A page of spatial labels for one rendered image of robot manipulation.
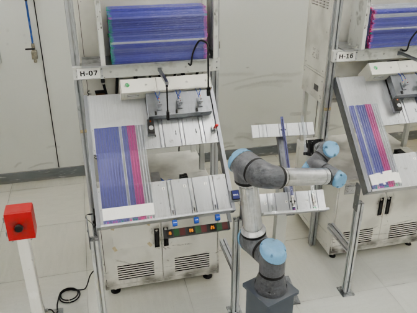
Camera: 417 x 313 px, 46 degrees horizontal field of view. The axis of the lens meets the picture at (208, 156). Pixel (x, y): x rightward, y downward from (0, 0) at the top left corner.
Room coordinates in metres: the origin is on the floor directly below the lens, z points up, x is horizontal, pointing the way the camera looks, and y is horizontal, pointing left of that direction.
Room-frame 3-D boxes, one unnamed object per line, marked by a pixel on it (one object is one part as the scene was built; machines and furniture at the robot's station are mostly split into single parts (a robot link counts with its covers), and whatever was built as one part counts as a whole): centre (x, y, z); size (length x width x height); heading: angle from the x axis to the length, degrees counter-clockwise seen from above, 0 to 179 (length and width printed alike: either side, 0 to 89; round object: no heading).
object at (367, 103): (2.85, -1.12, 0.65); 1.01 x 0.73 x 1.29; 14
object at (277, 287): (1.76, -0.28, 0.60); 0.15 x 0.15 x 0.10
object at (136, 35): (2.58, 0.26, 1.52); 0.51 x 0.13 x 0.27; 104
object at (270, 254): (1.76, -0.28, 0.72); 0.13 x 0.12 x 0.14; 30
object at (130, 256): (2.68, 0.35, 0.31); 0.70 x 0.65 x 0.62; 104
